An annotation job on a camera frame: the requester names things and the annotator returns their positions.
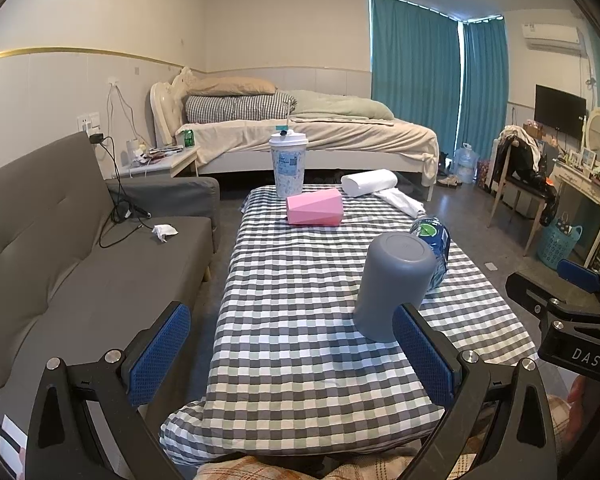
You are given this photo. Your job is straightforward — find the checked tablecloth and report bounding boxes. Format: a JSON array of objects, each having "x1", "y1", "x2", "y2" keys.
[{"x1": 158, "y1": 184, "x2": 538, "y2": 465}]

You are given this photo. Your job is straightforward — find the white bedside table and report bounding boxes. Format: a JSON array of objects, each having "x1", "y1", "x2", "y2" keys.
[{"x1": 111, "y1": 145, "x2": 201, "y2": 180}]

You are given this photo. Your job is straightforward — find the large clear water jug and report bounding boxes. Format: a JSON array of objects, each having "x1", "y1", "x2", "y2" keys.
[{"x1": 453, "y1": 142, "x2": 479, "y2": 185}]

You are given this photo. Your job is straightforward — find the wide teal curtain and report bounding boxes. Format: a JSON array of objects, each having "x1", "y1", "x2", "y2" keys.
[{"x1": 368, "y1": 0, "x2": 462, "y2": 161}]

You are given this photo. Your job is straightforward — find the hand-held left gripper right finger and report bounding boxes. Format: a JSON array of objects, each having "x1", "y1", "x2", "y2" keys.
[{"x1": 391, "y1": 302, "x2": 576, "y2": 480}]

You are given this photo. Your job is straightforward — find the black television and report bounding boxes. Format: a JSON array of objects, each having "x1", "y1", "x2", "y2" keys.
[{"x1": 534, "y1": 84, "x2": 588, "y2": 139}]

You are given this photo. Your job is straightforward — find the beige pillow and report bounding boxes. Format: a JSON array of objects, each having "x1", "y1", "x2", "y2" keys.
[{"x1": 188, "y1": 76, "x2": 279, "y2": 97}]

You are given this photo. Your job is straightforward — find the grey plastic cup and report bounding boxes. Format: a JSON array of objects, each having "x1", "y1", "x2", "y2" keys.
[{"x1": 352, "y1": 231, "x2": 437, "y2": 343}]

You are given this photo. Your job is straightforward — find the tall white lidded cup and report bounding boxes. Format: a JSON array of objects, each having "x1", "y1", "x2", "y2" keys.
[{"x1": 268, "y1": 129, "x2": 309, "y2": 199}]

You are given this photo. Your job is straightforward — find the blue water bottle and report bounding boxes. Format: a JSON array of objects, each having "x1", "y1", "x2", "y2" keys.
[{"x1": 409, "y1": 216, "x2": 452, "y2": 291}]

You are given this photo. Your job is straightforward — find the black charger cable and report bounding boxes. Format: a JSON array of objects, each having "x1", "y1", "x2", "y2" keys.
[{"x1": 88, "y1": 132, "x2": 153, "y2": 248}]

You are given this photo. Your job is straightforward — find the grey sofa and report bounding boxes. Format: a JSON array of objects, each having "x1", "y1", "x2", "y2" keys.
[{"x1": 0, "y1": 131, "x2": 221, "y2": 423}]

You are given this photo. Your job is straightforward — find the wooden chair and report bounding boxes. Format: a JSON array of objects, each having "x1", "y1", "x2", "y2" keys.
[{"x1": 487, "y1": 137, "x2": 561, "y2": 257}]

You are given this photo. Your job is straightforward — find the white bed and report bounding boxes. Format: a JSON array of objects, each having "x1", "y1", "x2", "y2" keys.
[{"x1": 150, "y1": 66, "x2": 441, "y2": 202}]

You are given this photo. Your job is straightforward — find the checked quilt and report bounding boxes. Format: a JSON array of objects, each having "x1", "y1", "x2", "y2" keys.
[{"x1": 185, "y1": 91, "x2": 299, "y2": 124}]

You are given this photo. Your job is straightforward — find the rolled white towel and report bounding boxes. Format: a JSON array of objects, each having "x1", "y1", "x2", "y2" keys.
[{"x1": 340, "y1": 169, "x2": 398, "y2": 197}]

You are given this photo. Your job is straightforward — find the white dressing table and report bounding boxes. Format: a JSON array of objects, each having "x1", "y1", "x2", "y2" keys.
[{"x1": 550, "y1": 157, "x2": 600, "y2": 271}]

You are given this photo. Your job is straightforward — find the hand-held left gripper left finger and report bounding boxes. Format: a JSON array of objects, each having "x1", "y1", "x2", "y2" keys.
[{"x1": 25, "y1": 301, "x2": 193, "y2": 480}]

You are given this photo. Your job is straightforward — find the blue laundry basket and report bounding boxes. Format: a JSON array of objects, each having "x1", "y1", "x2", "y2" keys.
[{"x1": 536, "y1": 212, "x2": 584, "y2": 268}]

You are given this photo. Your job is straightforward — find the oval white mirror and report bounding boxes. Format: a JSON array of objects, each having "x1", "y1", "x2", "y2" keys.
[{"x1": 584, "y1": 106, "x2": 600, "y2": 167}]

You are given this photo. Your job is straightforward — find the pink faceted box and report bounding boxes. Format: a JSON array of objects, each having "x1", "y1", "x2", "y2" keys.
[{"x1": 286, "y1": 189, "x2": 344, "y2": 226}]

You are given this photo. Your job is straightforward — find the pale green blanket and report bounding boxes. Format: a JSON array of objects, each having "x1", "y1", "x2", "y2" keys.
[{"x1": 285, "y1": 89, "x2": 396, "y2": 122}]

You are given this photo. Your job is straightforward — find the person's right hand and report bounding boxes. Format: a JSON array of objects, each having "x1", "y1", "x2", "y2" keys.
[{"x1": 565, "y1": 374, "x2": 600, "y2": 466}]

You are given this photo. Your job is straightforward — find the narrow teal curtain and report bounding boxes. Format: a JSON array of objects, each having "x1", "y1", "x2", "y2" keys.
[{"x1": 460, "y1": 16, "x2": 510, "y2": 171}]

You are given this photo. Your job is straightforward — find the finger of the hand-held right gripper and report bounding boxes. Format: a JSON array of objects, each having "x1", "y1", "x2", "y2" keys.
[
  {"x1": 556, "y1": 259, "x2": 600, "y2": 307},
  {"x1": 505, "y1": 271, "x2": 600, "y2": 328}
]

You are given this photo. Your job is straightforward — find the white air conditioner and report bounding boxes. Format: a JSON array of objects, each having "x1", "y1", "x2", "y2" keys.
[{"x1": 521, "y1": 23, "x2": 582, "y2": 53}]

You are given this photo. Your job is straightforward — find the clothes pile on chair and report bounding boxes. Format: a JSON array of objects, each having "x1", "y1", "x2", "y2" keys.
[{"x1": 490, "y1": 125, "x2": 561, "y2": 227}]

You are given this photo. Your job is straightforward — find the folded white cloth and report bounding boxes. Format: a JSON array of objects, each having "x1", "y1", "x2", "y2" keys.
[{"x1": 372, "y1": 188, "x2": 427, "y2": 219}]

